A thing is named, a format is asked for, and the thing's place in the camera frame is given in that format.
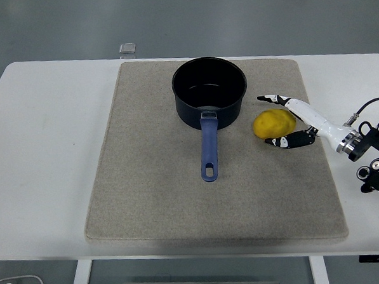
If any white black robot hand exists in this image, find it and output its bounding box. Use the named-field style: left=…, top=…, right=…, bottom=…
left=256, top=90, right=353, bottom=156

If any dark blue pot with handle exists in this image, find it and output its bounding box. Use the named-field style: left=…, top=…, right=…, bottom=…
left=171, top=55, right=253, bottom=185

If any beige fabric mat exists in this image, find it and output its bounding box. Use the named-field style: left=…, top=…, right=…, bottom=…
left=76, top=50, right=350, bottom=252

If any white table leg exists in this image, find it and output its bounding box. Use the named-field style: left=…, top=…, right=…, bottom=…
left=309, top=254, right=330, bottom=284
left=68, top=259, right=95, bottom=284

